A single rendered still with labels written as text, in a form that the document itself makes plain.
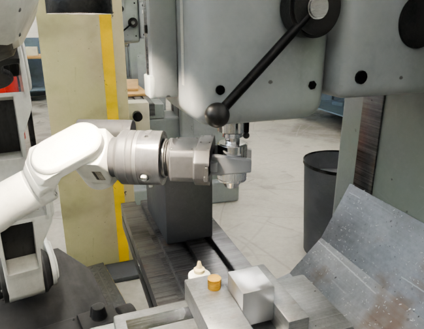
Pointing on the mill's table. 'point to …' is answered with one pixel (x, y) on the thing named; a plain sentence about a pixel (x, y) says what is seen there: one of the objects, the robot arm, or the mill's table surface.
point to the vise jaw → (213, 306)
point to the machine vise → (179, 321)
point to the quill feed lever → (309, 17)
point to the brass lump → (214, 282)
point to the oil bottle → (198, 271)
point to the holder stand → (181, 210)
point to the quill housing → (244, 61)
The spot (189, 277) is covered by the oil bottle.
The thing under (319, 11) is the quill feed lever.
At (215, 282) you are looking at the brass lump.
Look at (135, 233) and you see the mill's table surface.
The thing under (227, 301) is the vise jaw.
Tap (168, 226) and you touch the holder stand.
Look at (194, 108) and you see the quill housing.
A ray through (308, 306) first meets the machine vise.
